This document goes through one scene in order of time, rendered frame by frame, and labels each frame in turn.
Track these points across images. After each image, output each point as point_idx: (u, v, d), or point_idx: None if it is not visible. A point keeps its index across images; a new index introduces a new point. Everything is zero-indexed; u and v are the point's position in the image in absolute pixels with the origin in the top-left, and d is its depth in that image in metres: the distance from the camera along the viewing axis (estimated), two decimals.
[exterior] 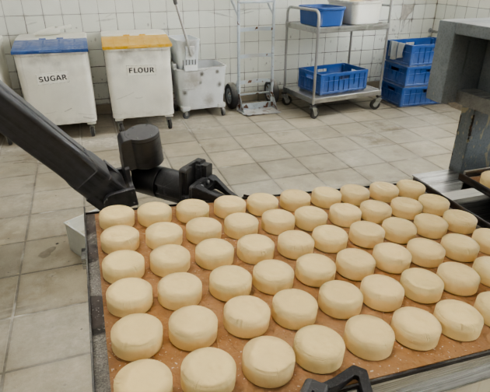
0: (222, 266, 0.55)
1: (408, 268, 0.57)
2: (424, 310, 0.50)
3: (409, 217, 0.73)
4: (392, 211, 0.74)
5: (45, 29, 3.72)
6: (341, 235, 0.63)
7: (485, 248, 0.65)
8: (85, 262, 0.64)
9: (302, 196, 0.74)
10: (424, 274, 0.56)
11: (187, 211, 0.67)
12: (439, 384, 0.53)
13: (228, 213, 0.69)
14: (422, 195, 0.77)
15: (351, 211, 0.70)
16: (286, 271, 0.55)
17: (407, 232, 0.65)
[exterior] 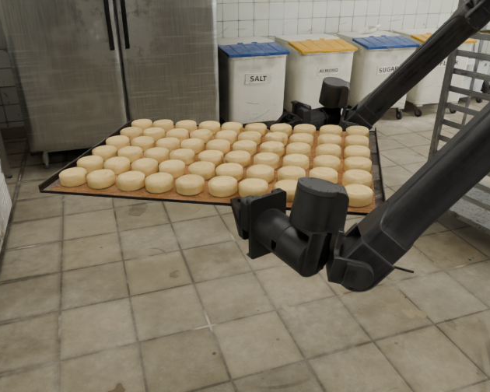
0: (299, 150, 0.90)
1: (198, 137, 1.00)
2: (223, 125, 1.06)
3: None
4: (128, 167, 0.88)
5: (363, 28, 4.39)
6: (205, 152, 0.91)
7: (129, 141, 1.01)
8: None
9: (186, 177, 0.80)
10: (197, 133, 1.02)
11: (296, 180, 0.77)
12: None
13: (261, 182, 0.79)
14: (90, 162, 0.88)
15: (171, 162, 0.87)
16: (266, 143, 0.94)
17: (161, 147, 0.94)
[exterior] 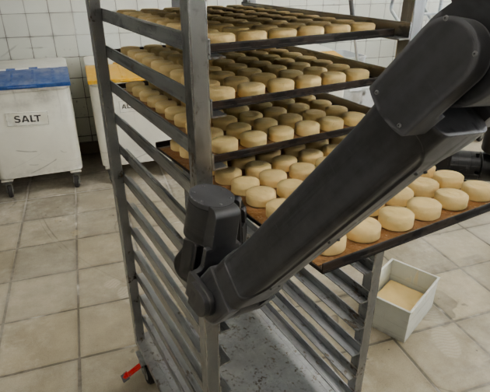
0: None
1: (308, 143, 0.98)
2: None
3: None
4: None
5: None
6: (285, 155, 0.90)
7: None
8: None
9: (229, 168, 0.84)
10: None
11: None
12: None
13: (275, 194, 0.75)
14: None
15: None
16: None
17: None
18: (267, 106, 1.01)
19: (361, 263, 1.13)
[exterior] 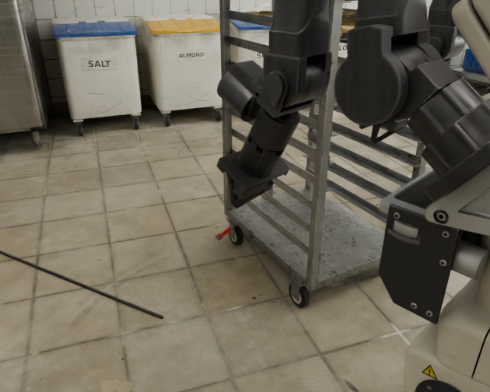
0: None
1: None
2: (353, 12, 1.61)
3: None
4: None
5: (247, 7, 3.77)
6: None
7: None
8: None
9: None
10: None
11: None
12: None
13: None
14: (263, 12, 1.66)
15: None
16: (354, 17, 1.48)
17: None
18: None
19: None
